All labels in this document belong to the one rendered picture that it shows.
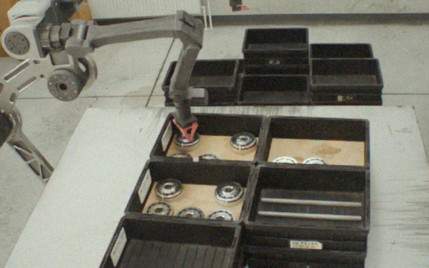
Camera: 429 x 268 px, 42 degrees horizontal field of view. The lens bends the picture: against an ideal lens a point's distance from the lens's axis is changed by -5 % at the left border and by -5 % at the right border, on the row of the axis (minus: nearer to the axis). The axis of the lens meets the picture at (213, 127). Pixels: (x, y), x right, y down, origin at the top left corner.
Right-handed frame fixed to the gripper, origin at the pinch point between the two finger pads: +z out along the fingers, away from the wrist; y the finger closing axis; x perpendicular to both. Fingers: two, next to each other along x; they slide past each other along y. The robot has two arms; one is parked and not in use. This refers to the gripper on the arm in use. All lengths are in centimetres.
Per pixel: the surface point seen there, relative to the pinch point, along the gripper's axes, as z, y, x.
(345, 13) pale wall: 66, 185, -229
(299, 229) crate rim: -2, -72, -5
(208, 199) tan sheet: 5.6, -33.5, 8.1
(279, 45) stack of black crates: 32, 105, -109
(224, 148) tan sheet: 4.4, -11.0, -10.6
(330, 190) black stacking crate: 5, -55, -30
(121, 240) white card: 0, -42, 44
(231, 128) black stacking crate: 0.1, -5.7, -17.0
